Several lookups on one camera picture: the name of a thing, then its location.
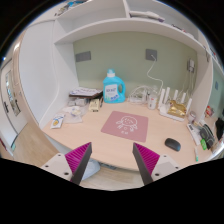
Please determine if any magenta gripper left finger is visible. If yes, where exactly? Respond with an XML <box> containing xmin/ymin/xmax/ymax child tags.
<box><xmin>65</xmin><ymin>143</ymin><xmax>92</xmax><ymax>185</ymax></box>

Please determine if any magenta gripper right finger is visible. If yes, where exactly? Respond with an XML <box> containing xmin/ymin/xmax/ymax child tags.
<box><xmin>132</xmin><ymin>143</ymin><xmax>160</xmax><ymax>185</ymax></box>

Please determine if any black computer mouse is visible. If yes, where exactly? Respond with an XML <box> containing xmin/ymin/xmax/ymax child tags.
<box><xmin>165</xmin><ymin>138</ymin><xmax>181</xmax><ymax>151</ymax></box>

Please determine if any pink mouse pad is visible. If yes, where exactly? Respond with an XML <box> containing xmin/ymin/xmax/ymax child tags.
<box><xmin>101</xmin><ymin>111</ymin><xmax>148</xmax><ymax>142</ymax></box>

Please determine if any white snack packet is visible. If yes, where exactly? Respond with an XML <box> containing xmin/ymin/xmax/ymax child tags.
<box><xmin>51</xmin><ymin>114</ymin><xmax>65</xmax><ymax>129</ymax></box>

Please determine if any clear plastic bag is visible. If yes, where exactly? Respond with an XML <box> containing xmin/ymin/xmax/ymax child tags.
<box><xmin>63</xmin><ymin>106</ymin><xmax>87</xmax><ymax>124</ymax></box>

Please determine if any green marker pen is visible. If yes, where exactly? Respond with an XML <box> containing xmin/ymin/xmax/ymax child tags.
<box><xmin>194</xmin><ymin>147</ymin><xmax>199</xmax><ymax>162</ymax></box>

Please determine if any white remote control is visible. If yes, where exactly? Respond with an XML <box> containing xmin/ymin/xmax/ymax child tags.
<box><xmin>187</xmin><ymin>124</ymin><xmax>201</xmax><ymax>146</ymax></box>

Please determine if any small yellow box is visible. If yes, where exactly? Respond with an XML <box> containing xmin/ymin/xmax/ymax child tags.
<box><xmin>89</xmin><ymin>99</ymin><xmax>100</xmax><ymax>112</ymax></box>

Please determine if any white plastic bottle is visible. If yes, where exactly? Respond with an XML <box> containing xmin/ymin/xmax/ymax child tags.
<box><xmin>148</xmin><ymin>94</ymin><xmax>157</xmax><ymax>110</ymax></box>

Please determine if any gold foil package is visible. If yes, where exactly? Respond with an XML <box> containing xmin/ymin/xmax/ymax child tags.
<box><xmin>168</xmin><ymin>100</ymin><xmax>186</xmax><ymax>118</ymax></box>

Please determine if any black bag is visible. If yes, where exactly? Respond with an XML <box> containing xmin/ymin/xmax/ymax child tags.
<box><xmin>200</xmin><ymin>124</ymin><xmax>215</xmax><ymax>149</ymax></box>

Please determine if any blue detergent bottle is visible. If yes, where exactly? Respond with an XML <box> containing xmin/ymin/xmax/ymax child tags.
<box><xmin>103</xmin><ymin>69</ymin><xmax>126</xmax><ymax>103</ymax></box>

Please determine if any white door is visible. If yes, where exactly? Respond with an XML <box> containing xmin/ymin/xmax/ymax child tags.
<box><xmin>1</xmin><ymin>61</ymin><xmax>27</xmax><ymax>134</ymax></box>

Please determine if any white cable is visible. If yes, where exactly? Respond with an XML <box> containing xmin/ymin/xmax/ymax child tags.
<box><xmin>146</xmin><ymin>56</ymin><xmax>165</xmax><ymax>98</ymax></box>

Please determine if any grey wall panel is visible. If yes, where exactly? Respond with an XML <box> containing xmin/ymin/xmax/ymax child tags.
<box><xmin>75</xmin><ymin>51</ymin><xmax>91</xmax><ymax>62</ymax></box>

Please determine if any grey wall socket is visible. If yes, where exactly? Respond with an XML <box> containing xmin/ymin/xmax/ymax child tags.
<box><xmin>145</xmin><ymin>49</ymin><xmax>157</xmax><ymax>61</ymax></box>

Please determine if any white wall shelf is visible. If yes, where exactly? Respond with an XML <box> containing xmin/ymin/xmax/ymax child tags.
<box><xmin>54</xmin><ymin>0</ymin><xmax>210</xmax><ymax>55</ymax></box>

